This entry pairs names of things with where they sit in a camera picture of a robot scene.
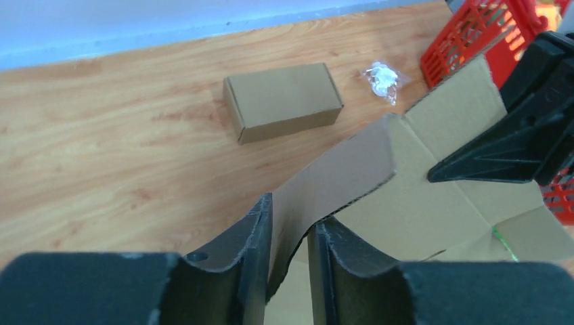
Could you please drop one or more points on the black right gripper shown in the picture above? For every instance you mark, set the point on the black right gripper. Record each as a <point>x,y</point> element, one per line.
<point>534,141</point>

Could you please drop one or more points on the red plastic basket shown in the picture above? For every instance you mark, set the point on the red plastic basket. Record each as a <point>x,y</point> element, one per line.
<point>502,31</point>

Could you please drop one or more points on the green lettuce head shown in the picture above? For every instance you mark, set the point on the green lettuce head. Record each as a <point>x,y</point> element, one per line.
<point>496,234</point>

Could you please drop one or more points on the brown cardboard box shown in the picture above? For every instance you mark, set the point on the brown cardboard box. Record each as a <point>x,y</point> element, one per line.
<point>273,103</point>

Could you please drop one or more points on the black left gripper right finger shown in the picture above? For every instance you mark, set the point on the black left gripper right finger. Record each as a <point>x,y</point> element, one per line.
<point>353,282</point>

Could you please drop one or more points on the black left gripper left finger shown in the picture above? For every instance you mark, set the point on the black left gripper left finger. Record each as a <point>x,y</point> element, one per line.
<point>222,282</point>

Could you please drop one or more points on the brown cardboard sheet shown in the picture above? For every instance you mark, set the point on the brown cardboard sheet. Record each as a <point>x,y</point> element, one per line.
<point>375,184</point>

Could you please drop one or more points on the clear bag white parts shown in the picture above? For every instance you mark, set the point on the clear bag white parts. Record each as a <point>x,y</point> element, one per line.
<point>385,82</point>

